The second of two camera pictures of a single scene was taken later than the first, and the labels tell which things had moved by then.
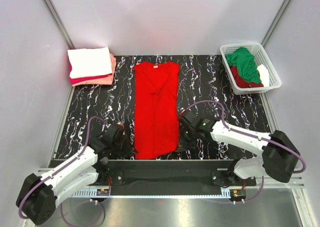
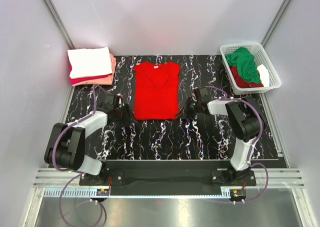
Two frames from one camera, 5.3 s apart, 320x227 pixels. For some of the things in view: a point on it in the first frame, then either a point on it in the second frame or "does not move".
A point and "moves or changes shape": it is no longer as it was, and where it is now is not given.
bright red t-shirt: [157, 122] moves or changes shape
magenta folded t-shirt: [73, 80] does not move
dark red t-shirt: [240, 82] does not move
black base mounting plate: [205, 172] does not move
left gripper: [129, 150] -> [129, 115]
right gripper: [184, 145] -> [185, 111]
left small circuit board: [102, 192] does not move
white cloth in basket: [264, 76] does not move
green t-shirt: [244, 61] does not move
